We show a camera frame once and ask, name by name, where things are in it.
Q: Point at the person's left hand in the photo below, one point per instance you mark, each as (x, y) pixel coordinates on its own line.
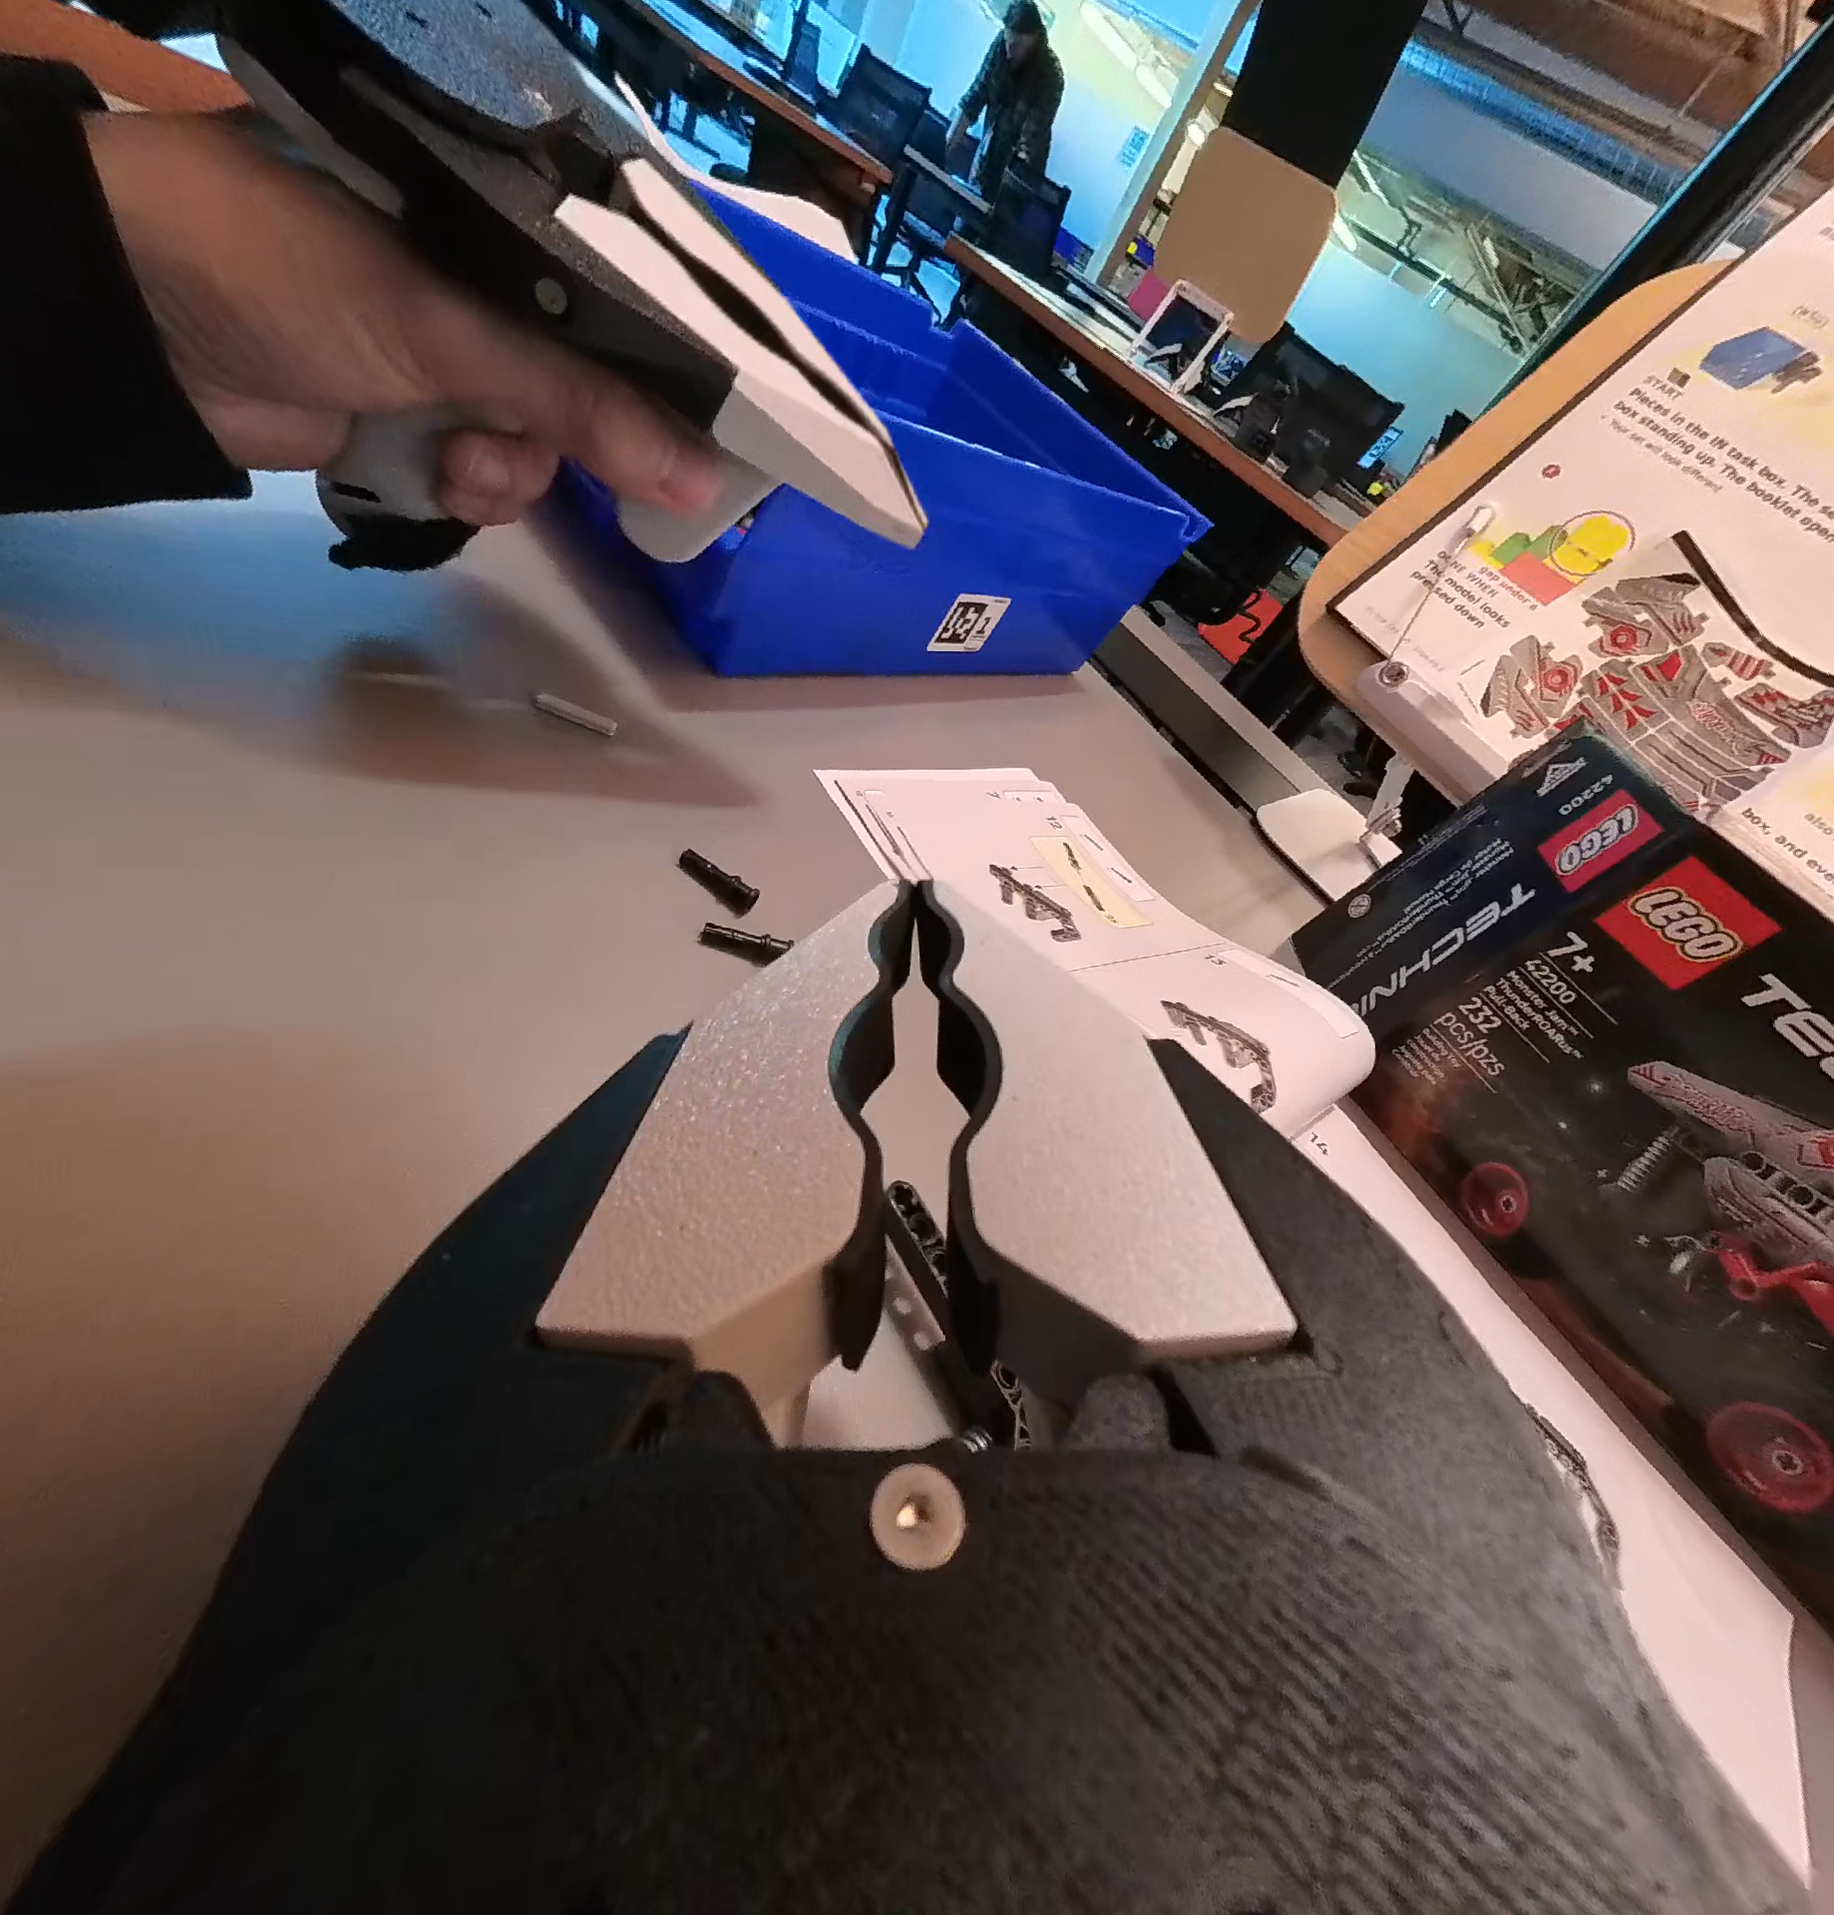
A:
(301, 315)

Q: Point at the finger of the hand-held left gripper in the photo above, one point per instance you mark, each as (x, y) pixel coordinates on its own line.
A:
(707, 225)
(799, 451)

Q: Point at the grey desk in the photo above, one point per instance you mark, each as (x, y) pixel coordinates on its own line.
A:
(258, 1049)

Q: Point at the black computer monitor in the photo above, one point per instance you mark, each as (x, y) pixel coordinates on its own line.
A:
(1328, 403)

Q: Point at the instruction poster board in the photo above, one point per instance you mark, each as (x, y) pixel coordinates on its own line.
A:
(1677, 493)

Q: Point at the person's left forearm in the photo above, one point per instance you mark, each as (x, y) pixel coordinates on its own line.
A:
(49, 299)

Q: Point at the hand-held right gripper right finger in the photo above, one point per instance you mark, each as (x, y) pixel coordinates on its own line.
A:
(1113, 1197)

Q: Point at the blue plastic bin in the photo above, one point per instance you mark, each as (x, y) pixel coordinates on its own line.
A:
(840, 283)
(917, 568)

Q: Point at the white board stand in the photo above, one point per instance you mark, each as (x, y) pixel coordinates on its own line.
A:
(1321, 840)

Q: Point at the small toy brick assembly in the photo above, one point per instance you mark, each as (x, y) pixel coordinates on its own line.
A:
(917, 1225)

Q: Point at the black toy pin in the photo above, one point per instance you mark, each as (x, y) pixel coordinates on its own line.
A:
(746, 940)
(719, 879)

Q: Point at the beige rounded panel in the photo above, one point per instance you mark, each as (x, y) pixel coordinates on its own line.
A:
(1248, 225)

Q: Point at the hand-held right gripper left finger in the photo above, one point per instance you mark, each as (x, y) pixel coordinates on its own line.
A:
(707, 1183)

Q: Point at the black metal post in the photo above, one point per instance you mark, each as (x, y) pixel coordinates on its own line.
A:
(1710, 181)

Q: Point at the white tablet stand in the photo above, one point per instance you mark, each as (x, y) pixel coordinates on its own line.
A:
(1181, 320)

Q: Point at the white instruction booklet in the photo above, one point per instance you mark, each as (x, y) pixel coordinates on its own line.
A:
(1215, 986)

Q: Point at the long wooden table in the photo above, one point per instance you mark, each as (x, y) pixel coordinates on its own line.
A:
(1139, 374)

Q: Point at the black pillar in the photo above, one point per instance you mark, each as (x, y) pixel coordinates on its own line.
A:
(1328, 68)

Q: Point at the black toy set box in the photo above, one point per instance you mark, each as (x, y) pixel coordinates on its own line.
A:
(1603, 1138)

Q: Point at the grey toy pin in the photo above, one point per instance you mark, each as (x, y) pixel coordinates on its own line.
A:
(575, 715)

